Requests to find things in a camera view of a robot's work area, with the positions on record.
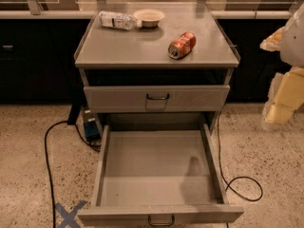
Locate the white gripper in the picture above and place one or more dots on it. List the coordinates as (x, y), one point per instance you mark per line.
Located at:
(294, 47)

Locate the orange soda can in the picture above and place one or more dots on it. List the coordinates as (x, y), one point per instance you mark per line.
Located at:
(182, 46)

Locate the closed grey top drawer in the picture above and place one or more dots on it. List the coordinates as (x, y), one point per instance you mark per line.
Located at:
(155, 98)

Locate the grey metal drawer cabinet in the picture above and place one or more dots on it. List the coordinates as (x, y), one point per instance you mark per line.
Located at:
(139, 57)

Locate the open grey middle drawer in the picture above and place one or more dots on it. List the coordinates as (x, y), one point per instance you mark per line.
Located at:
(158, 178)

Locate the beige paper bowl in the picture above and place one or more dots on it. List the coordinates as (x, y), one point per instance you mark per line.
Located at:
(149, 17)

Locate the clear plastic water bottle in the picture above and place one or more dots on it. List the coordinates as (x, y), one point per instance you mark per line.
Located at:
(117, 20)

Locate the blue power box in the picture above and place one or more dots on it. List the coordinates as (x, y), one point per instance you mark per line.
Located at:
(90, 126)

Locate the dark counter cabinets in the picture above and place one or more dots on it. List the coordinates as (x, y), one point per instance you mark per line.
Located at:
(37, 64)

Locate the blue tape cross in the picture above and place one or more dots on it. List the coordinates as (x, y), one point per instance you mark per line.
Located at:
(68, 217)

